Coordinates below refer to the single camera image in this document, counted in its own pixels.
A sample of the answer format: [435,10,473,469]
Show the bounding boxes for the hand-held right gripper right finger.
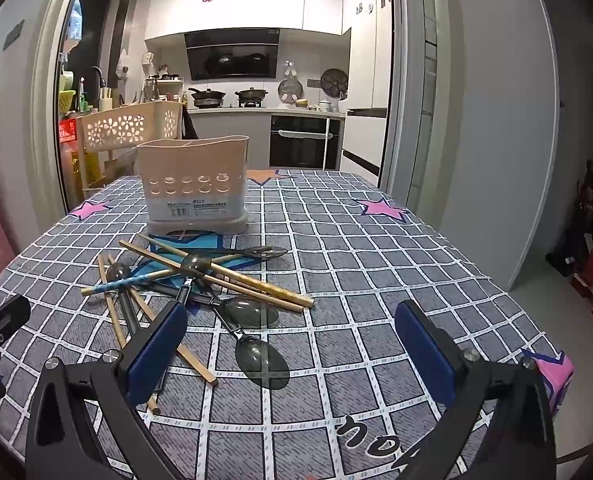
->
[393,300,557,480]

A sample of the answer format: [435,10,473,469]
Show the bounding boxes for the black built-in oven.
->
[269,115,342,171]

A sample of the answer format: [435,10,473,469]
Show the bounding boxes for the patterned brown wooden chopstick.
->
[137,233,316,307]
[118,240,304,313]

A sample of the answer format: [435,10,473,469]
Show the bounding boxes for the black kitchen faucet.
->
[87,66,107,111]

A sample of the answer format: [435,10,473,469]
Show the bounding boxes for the black range hood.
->
[184,29,282,82]

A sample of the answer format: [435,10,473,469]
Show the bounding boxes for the white refrigerator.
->
[340,0,394,184]

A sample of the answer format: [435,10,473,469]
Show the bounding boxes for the beige plastic utensil holder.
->
[135,135,250,237]

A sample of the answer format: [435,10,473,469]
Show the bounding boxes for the yellow oil bottle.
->
[79,147,102,192]

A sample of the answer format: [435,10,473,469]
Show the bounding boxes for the white upper cabinets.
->
[144,0,351,42]

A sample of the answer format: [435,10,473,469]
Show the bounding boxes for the blue patterned wooden chopstick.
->
[80,252,260,297]

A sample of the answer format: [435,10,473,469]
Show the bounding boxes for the checked star tablecloth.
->
[0,169,574,480]

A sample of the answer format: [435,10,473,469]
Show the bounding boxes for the black hanging cloth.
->
[180,106,198,141]

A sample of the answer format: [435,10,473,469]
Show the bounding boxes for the dark wall switch panel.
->
[2,20,26,52]

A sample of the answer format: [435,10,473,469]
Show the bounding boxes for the beige flower-cutout basket cart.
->
[76,101,184,203]

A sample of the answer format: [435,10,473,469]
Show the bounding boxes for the round hanging metal plate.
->
[278,77,304,107]

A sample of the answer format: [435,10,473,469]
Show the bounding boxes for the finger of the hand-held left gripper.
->
[0,294,32,348]

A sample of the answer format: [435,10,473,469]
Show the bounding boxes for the black cooking pot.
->
[188,87,227,109]
[234,87,268,107]

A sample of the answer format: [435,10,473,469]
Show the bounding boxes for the round dark steamer rack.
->
[320,68,350,99]

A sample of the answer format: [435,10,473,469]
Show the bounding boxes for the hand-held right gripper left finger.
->
[25,302,190,480]

